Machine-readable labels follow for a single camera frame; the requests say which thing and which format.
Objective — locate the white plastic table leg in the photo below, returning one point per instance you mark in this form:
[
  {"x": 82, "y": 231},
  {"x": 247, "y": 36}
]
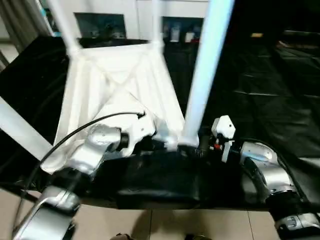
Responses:
[
  {"x": 207, "y": 65},
  {"x": 20, "y": 125},
  {"x": 156, "y": 20},
  {"x": 62, "y": 22}
]

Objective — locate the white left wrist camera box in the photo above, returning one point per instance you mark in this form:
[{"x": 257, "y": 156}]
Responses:
[{"x": 142, "y": 127}]

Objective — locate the black mat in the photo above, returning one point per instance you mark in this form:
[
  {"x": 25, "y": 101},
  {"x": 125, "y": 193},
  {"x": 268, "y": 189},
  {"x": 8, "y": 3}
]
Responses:
[{"x": 265, "y": 90}]

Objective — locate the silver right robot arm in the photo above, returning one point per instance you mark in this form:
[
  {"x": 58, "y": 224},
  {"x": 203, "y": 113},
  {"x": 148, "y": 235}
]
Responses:
[{"x": 270, "y": 177}]

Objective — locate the grey curtain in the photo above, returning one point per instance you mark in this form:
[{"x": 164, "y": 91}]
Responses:
[{"x": 17, "y": 20}]

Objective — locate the small white bottle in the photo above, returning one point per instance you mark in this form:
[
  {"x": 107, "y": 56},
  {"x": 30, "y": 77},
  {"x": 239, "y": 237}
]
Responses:
[{"x": 175, "y": 34}]

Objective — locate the white cabinet with glass doors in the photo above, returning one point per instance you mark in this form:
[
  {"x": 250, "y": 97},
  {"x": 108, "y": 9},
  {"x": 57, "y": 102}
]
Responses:
[{"x": 135, "y": 6}]

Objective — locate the white plastic table top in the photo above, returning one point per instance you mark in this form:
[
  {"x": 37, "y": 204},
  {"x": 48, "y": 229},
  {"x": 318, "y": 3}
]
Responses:
[{"x": 120, "y": 80}]

